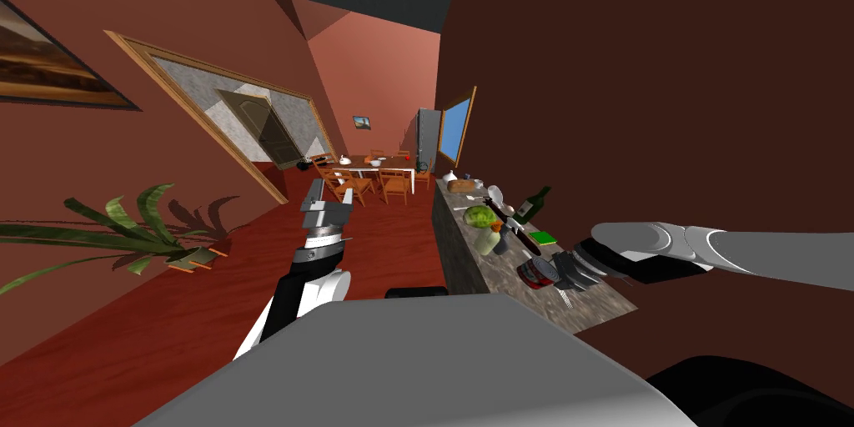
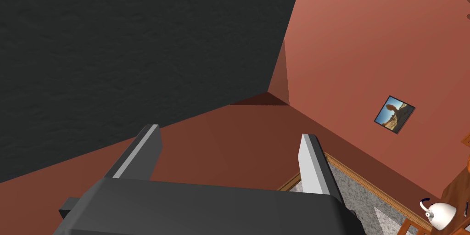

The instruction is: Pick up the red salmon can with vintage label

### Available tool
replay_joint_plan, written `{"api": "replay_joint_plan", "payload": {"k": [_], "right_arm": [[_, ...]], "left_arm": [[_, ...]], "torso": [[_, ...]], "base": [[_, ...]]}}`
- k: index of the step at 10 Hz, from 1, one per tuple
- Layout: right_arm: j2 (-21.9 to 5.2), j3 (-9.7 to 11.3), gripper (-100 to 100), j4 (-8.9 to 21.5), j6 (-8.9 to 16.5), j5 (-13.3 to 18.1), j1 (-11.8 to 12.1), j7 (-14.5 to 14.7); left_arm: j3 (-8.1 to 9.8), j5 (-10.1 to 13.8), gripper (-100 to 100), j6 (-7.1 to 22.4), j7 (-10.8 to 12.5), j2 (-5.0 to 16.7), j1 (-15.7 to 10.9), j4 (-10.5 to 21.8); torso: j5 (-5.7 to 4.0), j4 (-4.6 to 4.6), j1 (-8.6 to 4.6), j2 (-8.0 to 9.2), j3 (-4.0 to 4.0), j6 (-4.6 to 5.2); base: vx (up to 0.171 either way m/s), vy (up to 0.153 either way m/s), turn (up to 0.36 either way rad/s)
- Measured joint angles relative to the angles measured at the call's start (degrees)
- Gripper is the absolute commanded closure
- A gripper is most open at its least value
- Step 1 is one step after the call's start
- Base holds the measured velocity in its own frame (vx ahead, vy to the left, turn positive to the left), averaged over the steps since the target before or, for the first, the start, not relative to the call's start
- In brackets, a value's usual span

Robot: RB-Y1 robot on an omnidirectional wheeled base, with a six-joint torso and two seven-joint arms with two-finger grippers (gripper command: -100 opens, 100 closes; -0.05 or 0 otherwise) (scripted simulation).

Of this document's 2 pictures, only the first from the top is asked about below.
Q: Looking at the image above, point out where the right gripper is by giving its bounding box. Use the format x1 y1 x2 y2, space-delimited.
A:
552 249 605 312

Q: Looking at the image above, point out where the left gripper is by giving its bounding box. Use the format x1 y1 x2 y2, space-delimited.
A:
299 178 354 233

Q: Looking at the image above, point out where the red tin can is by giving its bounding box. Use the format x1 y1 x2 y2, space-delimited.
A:
516 256 560 292

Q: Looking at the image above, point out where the wooden dining table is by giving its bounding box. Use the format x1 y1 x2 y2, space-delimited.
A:
319 152 419 196

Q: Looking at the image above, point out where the brown door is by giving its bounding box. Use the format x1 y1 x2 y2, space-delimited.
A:
214 88 306 171

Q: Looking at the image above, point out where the dark red long knife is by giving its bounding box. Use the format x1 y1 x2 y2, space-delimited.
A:
483 196 544 258

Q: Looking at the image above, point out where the dark green bottle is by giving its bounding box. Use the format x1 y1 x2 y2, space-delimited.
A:
515 185 554 227

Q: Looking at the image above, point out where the pale green mug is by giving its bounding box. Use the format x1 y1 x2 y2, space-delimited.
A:
473 226 502 257

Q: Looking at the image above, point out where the green lettuce head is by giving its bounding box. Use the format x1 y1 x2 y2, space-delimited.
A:
463 204 499 230

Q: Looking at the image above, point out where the grey refrigerator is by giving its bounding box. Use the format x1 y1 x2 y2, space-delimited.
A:
416 107 444 173

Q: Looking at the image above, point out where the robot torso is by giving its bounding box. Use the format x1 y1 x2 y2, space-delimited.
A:
133 285 699 427

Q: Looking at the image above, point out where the green potted plant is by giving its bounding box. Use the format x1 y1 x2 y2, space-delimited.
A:
0 183 233 298

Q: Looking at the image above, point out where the large framed landscape picture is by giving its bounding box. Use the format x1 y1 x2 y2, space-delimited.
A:
0 0 143 113

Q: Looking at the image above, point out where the blue window with wooden frame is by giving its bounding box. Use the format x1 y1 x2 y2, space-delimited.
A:
436 85 478 169

